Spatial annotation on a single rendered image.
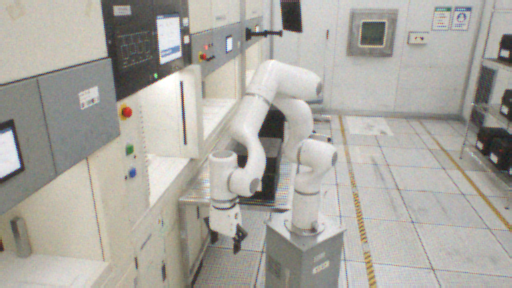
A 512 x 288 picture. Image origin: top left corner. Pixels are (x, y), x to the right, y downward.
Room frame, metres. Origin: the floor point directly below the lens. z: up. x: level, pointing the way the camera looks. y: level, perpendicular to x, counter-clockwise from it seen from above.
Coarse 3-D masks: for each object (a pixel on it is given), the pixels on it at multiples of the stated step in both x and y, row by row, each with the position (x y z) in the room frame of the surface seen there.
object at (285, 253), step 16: (272, 224) 1.51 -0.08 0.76; (336, 224) 1.51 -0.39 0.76; (272, 240) 1.50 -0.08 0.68; (288, 240) 1.39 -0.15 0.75; (304, 240) 1.39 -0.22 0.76; (320, 240) 1.39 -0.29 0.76; (336, 240) 1.45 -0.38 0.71; (272, 256) 1.49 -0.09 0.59; (288, 256) 1.40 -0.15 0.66; (304, 256) 1.34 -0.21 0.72; (320, 256) 1.39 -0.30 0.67; (336, 256) 1.46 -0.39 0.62; (272, 272) 1.49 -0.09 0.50; (288, 272) 1.39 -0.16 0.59; (304, 272) 1.34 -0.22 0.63; (320, 272) 1.40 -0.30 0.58; (336, 272) 1.47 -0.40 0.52
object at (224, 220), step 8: (216, 208) 0.98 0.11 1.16; (224, 208) 0.98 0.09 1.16; (232, 208) 0.99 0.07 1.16; (216, 216) 1.00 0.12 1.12; (224, 216) 0.98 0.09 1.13; (232, 216) 0.97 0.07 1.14; (240, 216) 1.00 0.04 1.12; (216, 224) 1.00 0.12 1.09; (224, 224) 0.98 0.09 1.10; (232, 224) 0.97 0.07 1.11; (240, 224) 1.00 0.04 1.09; (224, 232) 0.99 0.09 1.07; (232, 232) 0.97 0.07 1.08
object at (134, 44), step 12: (168, 12) 1.86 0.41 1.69; (132, 24) 1.49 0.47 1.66; (144, 24) 1.59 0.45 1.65; (120, 36) 1.38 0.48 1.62; (132, 36) 1.47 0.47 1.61; (144, 36) 1.58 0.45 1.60; (180, 36) 2.00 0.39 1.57; (120, 48) 1.37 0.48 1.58; (132, 48) 1.46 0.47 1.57; (144, 48) 1.57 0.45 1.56; (120, 60) 1.36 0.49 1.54; (132, 60) 1.45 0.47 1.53; (144, 60) 1.56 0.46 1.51; (120, 72) 1.35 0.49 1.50; (120, 108) 1.33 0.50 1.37; (132, 168) 1.37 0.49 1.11
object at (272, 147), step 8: (232, 144) 1.90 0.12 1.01; (240, 144) 1.90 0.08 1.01; (264, 144) 1.90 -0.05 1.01; (272, 144) 1.91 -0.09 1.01; (280, 144) 1.92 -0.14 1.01; (240, 152) 1.79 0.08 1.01; (272, 152) 1.79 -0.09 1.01; (280, 152) 1.94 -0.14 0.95; (240, 160) 1.75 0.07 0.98; (272, 160) 1.73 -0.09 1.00; (280, 160) 1.91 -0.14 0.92; (272, 168) 1.73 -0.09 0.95
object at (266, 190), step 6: (264, 180) 1.74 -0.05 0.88; (270, 180) 1.73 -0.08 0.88; (276, 180) 1.82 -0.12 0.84; (258, 186) 1.74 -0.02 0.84; (264, 186) 1.74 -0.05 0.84; (270, 186) 1.73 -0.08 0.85; (276, 186) 1.81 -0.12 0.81; (258, 192) 1.74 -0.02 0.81; (264, 192) 1.74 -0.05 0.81; (270, 192) 1.73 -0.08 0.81; (240, 198) 1.76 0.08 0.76; (246, 198) 1.75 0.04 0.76; (252, 198) 1.75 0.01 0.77; (258, 198) 1.74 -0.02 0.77; (264, 198) 1.74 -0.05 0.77; (270, 198) 1.73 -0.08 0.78
